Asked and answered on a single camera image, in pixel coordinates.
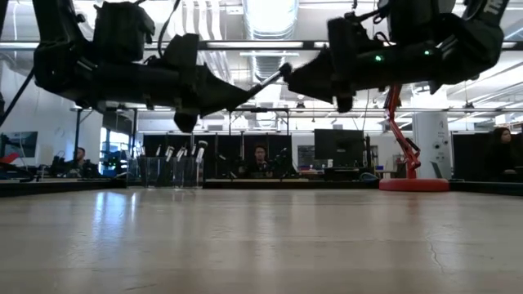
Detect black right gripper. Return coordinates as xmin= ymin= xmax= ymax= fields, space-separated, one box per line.
xmin=285 ymin=16 xmax=445 ymax=114

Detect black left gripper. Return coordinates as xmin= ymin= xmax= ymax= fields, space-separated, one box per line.
xmin=87 ymin=33 xmax=254 ymax=134

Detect flat-head black makeup brush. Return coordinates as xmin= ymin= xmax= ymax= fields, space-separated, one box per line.
xmin=194 ymin=140 xmax=209 ymax=187

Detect black partition panels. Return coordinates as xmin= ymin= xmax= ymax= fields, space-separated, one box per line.
xmin=142 ymin=133 xmax=293 ymax=180

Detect overhead light bar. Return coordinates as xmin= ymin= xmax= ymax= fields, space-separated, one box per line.
xmin=0 ymin=39 xmax=519 ymax=51

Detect black monitor screen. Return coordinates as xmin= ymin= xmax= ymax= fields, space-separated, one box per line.
xmin=313 ymin=128 xmax=366 ymax=168

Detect person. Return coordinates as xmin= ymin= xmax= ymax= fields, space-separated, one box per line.
xmin=484 ymin=127 xmax=519 ymax=183
xmin=246 ymin=145 xmax=274 ymax=180
xmin=67 ymin=146 xmax=101 ymax=179

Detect clear acrylic brush organizer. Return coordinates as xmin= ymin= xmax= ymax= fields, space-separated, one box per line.
xmin=136 ymin=157 xmax=205 ymax=189

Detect red desk lamp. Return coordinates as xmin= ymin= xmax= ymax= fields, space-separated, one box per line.
xmin=378 ymin=83 xmax=450 ymax=193

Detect silver ventilation duct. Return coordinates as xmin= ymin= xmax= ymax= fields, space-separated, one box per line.
xmin=243 ymin=0 xmax=300 ymax=131

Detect black aluminium table frame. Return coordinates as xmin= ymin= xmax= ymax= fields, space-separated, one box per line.
xmin=0 ymin=178 xmax=523 ymax=198

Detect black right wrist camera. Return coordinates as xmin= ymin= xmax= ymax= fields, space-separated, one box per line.
xmin=386 ymin=0 xmax=441 ymax=46

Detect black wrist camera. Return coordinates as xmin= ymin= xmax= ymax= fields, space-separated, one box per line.
xmin=386 ymin=0 xmax=441 ymax=46
xmin=92 ymin=1 xmax=157 ymax=63

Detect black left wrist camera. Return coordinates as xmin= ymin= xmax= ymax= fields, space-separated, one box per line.
xmin=92 ymin=1 xmax=157 ymax=63

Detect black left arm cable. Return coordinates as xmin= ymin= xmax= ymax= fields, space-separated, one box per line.
xmin=0 ymin=69 xmax=37 ymax=128

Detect dark wall picture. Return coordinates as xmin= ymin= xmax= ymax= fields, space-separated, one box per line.
xmin=0 ymin=131 xmax=38 ymax=158

